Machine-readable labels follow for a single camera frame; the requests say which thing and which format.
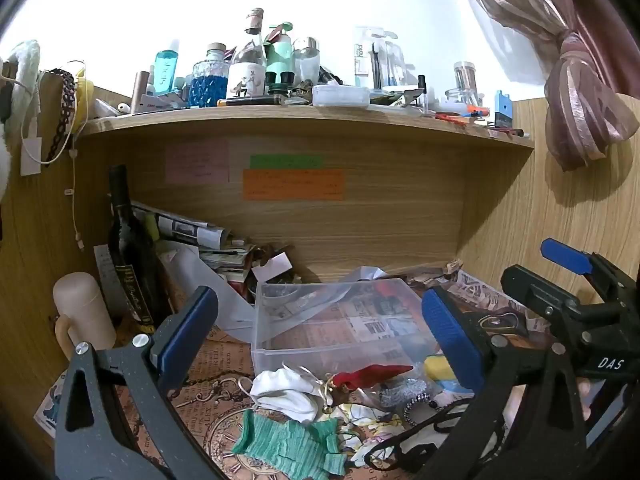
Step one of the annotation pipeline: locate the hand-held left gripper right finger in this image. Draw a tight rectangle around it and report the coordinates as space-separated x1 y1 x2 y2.
421 286 590 480

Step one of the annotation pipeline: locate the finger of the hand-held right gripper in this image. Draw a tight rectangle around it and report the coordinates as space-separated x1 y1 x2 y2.
541 238 640 306
501 265 583 331

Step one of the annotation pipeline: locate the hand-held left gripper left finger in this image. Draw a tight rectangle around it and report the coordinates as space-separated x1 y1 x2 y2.
52 285 228 480

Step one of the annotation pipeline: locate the red cloth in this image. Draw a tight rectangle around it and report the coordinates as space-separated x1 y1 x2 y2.
331 364 416 392

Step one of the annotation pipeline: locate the clear plastic storage box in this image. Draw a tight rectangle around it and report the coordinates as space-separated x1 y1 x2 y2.
251 278 453 377

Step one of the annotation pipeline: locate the white cloth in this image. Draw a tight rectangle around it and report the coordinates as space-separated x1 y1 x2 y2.
248 366 327 424

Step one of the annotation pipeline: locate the green knitted cloth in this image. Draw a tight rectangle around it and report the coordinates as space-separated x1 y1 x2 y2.
232 409 348 477

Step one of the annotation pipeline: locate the person's right hand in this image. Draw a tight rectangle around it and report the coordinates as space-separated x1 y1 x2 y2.
575 379 594 422

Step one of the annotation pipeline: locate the yellow sponge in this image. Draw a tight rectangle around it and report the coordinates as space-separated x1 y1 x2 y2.
424 355 457 382

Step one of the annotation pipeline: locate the translucent plastic sheet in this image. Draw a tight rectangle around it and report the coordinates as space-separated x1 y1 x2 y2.
162 242 257 343

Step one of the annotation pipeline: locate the vintage printed paper mat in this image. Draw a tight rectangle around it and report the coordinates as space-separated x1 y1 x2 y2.
115 267 556 480

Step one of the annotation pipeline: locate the silver scrunchie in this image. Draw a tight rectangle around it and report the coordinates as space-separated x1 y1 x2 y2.
382 379 432 407

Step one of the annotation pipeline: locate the dark wine bottle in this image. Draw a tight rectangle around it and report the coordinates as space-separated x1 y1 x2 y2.
107 164 163 328

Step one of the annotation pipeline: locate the grey ruler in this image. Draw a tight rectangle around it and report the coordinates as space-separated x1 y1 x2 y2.
93 244 128 322

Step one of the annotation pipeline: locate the beige mug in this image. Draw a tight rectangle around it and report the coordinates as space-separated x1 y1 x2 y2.
52 272 119 362

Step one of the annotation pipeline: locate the rolled newspaper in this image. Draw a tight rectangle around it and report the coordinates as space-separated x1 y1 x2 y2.
131 200 232 252

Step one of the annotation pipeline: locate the white paper card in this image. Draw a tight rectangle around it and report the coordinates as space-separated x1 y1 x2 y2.
251 253 293 284

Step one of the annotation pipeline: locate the blue plastic block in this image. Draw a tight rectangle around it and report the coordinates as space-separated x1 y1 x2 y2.
494 90 514 129

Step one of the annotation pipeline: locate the pink sticky note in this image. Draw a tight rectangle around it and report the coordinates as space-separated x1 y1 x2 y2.
165 140 231 184

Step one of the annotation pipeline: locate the orange pen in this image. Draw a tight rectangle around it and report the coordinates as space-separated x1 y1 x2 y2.
435 106 491 123

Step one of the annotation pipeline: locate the pink curtain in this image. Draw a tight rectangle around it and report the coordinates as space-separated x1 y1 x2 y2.
444 0 640 173

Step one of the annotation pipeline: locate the orange sticky note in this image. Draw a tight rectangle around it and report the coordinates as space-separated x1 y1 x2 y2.
242 169 346 202

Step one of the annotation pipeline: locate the green sticky note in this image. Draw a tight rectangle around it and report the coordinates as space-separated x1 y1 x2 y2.
249 154 324 170

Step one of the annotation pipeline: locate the glass jar with sticks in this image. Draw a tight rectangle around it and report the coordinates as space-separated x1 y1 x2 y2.
445 60 482 108

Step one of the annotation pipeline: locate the white paper tag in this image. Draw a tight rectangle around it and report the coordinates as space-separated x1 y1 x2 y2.
20 136 44 177

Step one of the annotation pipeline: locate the wooden shelf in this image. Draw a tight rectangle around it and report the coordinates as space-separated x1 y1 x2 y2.
75 104 536 150

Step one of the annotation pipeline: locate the brown cardboard tube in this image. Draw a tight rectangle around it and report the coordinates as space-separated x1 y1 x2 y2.
130 70 151 116

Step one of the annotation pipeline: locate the black lace headband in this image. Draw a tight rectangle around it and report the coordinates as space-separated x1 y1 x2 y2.
39 69 77 166

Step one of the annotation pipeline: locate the yellow plush item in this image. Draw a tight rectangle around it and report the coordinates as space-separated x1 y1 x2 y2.
74 76 96 133

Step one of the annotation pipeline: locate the blue liquid bottle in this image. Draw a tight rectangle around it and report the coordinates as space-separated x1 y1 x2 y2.
154 39 182 96

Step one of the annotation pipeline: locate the clear plastic case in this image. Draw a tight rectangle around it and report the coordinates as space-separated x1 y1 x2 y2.
312 84 371 109

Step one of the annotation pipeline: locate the clear corked bottle with label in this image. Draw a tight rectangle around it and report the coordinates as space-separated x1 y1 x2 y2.
227 7 269 101

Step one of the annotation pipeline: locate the clear blister package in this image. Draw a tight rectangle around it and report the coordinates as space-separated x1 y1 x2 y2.
353 25 388 89

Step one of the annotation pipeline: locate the mint green pump bottle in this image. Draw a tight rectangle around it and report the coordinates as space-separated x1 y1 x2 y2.
264 21 297 97

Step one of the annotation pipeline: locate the clear glass jar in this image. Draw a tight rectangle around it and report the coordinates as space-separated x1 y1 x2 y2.
292 36 321 86

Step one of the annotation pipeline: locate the white plush toy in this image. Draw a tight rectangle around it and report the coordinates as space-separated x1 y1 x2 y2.
0 39 42 126

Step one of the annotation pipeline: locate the beaded bracelet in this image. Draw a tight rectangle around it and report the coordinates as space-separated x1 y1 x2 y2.
403 394 443 426

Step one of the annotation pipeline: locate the white cable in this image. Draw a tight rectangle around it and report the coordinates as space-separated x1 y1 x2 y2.
64 60 88 252

